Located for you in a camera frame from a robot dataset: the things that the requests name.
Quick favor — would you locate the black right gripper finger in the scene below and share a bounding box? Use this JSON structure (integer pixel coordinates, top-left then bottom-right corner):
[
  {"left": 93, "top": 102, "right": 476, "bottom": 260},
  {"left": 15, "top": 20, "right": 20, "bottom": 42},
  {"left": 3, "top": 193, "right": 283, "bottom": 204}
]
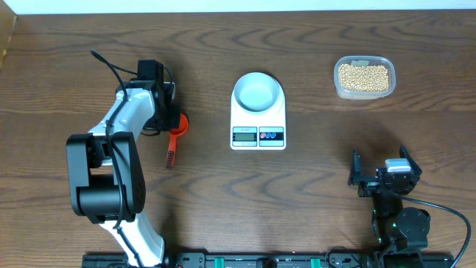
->
[
  {"left": 347, "top": 149, "right": 361, "bottom": 185},
  {"left": 399, "top": 144, "right": 422, "bottom": 174}
]

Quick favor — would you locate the orange measuring scoop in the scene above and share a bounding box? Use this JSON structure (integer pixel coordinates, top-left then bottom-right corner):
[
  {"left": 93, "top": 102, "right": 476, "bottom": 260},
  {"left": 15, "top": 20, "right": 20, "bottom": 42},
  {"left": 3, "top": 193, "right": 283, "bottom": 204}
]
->
[{"left": 166, "top": 113, "right": 189, "bottom": 168}]

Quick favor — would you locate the white digital kitchen scale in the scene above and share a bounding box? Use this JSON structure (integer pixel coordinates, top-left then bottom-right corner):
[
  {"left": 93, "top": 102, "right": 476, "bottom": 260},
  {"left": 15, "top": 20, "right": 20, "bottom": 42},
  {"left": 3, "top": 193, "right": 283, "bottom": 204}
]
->
[{"left": 230, "top": 82, "right": 287, "bottom": 150}]

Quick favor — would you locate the pile of soybeans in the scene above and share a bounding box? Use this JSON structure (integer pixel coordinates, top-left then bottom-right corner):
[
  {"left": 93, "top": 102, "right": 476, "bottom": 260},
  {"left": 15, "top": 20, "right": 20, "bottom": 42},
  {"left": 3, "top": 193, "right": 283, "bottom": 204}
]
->
[{"left": 338, "top": 64, "right": 389, "bottom": 92}]

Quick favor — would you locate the clear plastic container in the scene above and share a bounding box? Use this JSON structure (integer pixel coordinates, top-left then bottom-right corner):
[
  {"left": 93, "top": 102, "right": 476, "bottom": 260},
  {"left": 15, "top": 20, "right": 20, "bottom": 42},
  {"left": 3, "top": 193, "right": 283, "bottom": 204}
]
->
[{"left": 334, "top": 55, "right": 396, "bottom": 101}]

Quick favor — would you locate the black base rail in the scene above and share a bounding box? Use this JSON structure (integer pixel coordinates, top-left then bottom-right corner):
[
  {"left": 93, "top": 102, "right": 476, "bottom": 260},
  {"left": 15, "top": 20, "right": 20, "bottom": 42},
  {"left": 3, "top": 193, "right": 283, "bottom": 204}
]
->
[{"left": 81, "top": 252, "right": 454, "bottom": 268}]

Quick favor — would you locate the grey round bowl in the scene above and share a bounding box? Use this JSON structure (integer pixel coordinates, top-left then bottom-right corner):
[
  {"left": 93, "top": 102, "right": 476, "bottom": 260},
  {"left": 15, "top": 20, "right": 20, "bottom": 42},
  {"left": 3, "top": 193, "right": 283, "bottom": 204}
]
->
[{"left": 232, "top": 72, "right": 283, "bottom": 112}]

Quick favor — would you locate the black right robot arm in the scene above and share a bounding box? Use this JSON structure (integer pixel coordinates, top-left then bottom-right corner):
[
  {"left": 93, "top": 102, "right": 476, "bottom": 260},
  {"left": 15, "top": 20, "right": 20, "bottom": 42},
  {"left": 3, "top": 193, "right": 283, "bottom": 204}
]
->
[{"left": 348, "top": 146, "right": 431, "bottom": 268}]

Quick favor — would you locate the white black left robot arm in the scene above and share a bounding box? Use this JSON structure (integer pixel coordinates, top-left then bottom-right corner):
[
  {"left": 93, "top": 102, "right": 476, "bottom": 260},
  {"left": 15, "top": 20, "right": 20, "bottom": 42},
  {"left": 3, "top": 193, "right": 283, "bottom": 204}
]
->
[{"left": 66, "top": 80, "right": 180, "bottom": 267}]

